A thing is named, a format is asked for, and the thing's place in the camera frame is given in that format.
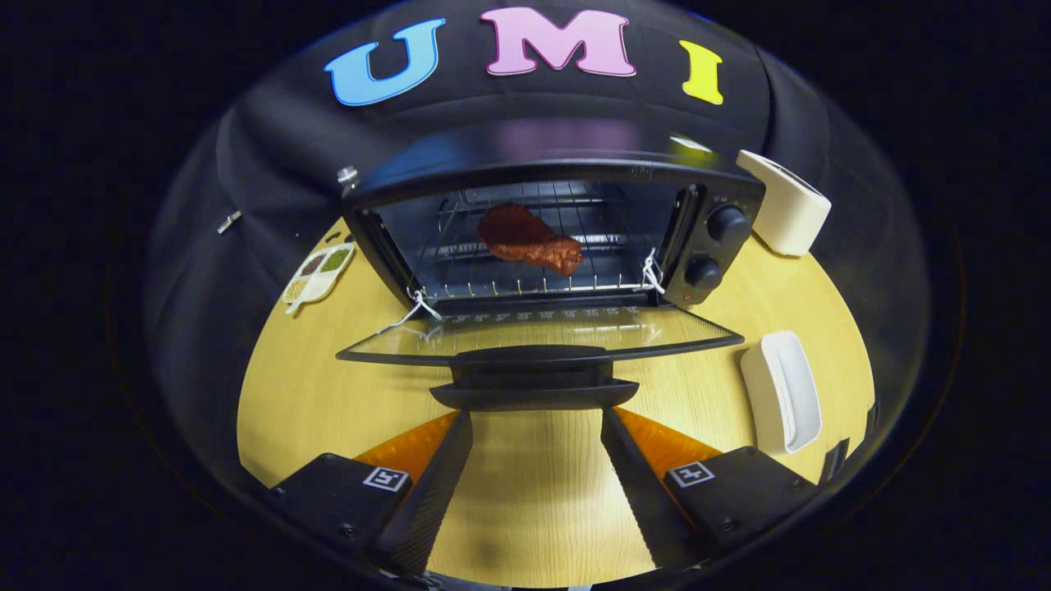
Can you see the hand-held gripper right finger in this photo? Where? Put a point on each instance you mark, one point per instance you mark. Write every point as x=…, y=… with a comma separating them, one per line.
x=636, y=484

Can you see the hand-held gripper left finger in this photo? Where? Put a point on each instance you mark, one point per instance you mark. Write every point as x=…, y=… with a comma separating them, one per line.
x=431, y=492

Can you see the brown cooked meat piece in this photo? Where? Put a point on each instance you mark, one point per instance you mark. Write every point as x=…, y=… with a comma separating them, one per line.
x=525, y=238

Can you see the black toaster oven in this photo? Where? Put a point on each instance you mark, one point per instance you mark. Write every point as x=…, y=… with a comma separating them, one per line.
x=534, y=160

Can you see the white bread toaster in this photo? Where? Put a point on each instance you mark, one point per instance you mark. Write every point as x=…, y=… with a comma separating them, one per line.
x=788, y=209

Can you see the white ribbed tray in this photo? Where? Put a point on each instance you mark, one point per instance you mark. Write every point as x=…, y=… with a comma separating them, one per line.
x=784, y=394

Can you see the white divided spice dish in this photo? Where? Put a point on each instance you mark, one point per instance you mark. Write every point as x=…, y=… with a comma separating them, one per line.
x=316, y=275

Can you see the silver cloth clip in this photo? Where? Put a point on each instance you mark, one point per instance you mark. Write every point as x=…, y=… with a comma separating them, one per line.
x=229, y=222

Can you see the black backdrop cloth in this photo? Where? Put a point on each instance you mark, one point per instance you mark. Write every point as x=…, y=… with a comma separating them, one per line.
x=246, y=164

